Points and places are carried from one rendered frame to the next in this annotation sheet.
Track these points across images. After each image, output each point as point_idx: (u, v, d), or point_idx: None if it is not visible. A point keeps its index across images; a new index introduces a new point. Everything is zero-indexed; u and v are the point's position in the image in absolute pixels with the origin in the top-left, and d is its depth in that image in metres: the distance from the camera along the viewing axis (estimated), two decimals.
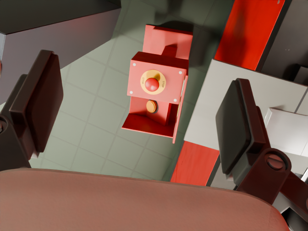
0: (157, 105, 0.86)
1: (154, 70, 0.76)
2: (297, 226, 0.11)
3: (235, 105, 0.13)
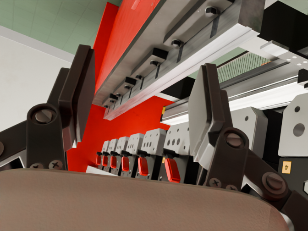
0: None
1: None
2: None
3: (201, 88, 0.13)
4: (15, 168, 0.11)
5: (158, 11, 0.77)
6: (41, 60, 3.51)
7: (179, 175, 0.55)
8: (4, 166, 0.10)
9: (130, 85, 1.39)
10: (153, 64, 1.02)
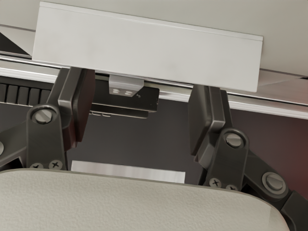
0: None
1: None
2: None
3: (201, 88, 0.13)
4: (15, 168, 0.11)
5: None
6: None
7: None
8: (4, 166, 0.10)
9: None
10: None
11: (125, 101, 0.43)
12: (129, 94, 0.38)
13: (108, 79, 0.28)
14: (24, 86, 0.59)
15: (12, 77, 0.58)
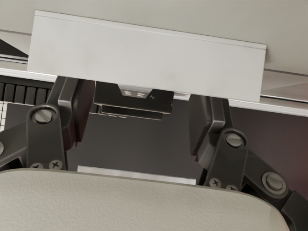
0: None
1: None
2: None
3: None
4: (15, 168, 0.11)
5: None
6: None
7: None
8: (4, 166, 0.10)
9: None
10: None
11: (139, 103, 0.42)
12: (141, 96, 0.37)
13: None
14: (42, 87, 0.60)
15: (30, 79, 0.59)
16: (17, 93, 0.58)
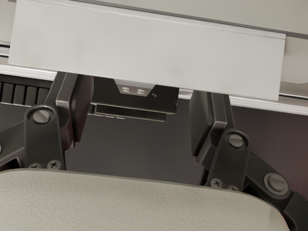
0: None
1: None
2: None
3: None
4: (13, 168, 0.11)
5: None
6: None
7: None
8: (2, 167, 0.10)
9: None
10: None
11: (139, 102, 0.37)
12: (142, 93, 0.32)
13: None
14: (32, 85, 0.54)
15: (19, 76, 0.54)
16: (4, 92, 0.53)
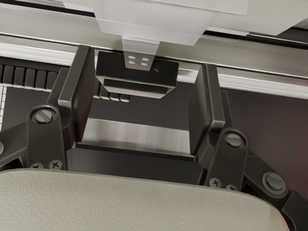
0: None
1: None
2: None
3: (201, 88, 0.13)
4: (15, 168, 0.11)
5: None
6: None
7: None
8: (4, 166, 0.10)
9: None
10: None
11: (142, 76, 0.41)
12: (145, 65, 0.36)
13: (122, 36, 0.25)
14: (42, 69, 0.58)
15: (30, 61, 0.58)
16: (16, 75, 0.57)
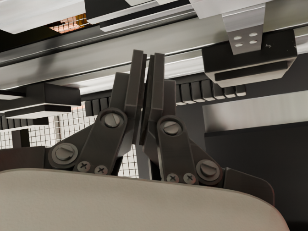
0: None
1: None
2: None
3: (148, 77, 0.13)
4: None
5: None
6: None
7: None
8: (71, 173, 0.10)
9: None
10: None
11: (254, 57, 0.37)
12: (255, 42, 0.32)
13: (221, 15, 0.24)
14: None
15: None
16: None
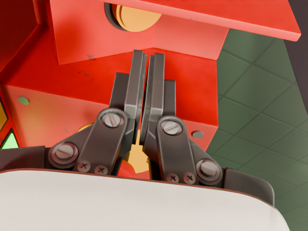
0: (109, 19, 0.20)
1: None
2: None
3: (148, 77, 0.13)
4: None
5: None
6: None
7: None
8: (71, 173, 0.10)
9: None
10: None
11: None
12: None
13: None
14: None
15: None
16: None
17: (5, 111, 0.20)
